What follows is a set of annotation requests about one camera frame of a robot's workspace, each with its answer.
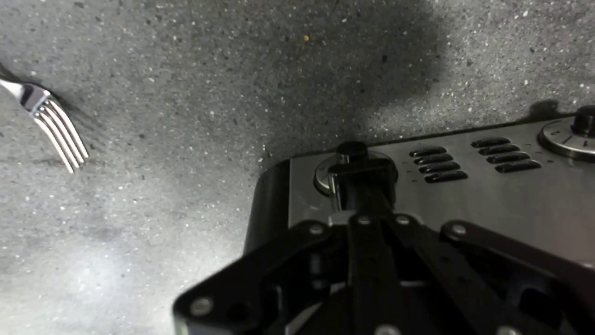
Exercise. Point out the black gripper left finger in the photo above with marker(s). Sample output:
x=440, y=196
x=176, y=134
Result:
x=280, y=285

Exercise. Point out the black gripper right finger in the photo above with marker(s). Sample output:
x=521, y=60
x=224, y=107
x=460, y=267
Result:
x=471, y=272

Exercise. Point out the silver black four-slot toaster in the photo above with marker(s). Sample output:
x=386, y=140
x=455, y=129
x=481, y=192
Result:
x=495, y=198

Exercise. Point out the silver fork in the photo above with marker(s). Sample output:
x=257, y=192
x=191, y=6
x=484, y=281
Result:
x=57, y=127

